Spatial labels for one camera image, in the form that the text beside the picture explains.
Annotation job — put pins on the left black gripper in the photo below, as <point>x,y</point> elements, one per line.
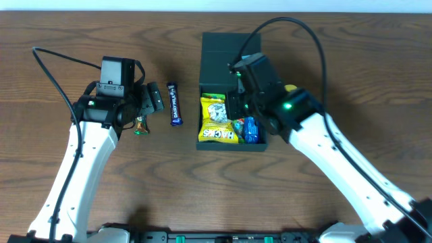
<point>148,99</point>

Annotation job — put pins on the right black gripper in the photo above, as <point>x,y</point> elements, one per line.
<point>256,110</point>

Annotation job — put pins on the KitKat chocolate bar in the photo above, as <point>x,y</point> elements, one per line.
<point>141,126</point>

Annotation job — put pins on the purple Dairy Milk bar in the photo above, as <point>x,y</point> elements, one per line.
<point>176,118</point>

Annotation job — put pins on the yellow Mentos bottle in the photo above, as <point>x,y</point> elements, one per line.
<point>290,87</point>

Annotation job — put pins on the blue Oreo cookie pack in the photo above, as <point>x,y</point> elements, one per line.
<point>251,130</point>

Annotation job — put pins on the green Haribo gummy bag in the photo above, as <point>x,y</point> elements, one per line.
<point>213,96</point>

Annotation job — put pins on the dark green gift box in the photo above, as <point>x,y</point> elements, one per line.
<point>218,50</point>

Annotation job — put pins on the yellow Hacks candy bag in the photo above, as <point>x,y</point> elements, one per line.
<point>216,127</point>

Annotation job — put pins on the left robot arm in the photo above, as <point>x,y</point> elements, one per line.
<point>99,117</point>

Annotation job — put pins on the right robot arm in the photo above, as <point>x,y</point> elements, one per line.
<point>388,214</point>

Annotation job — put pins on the black mounting rail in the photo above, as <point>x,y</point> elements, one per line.
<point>222,237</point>

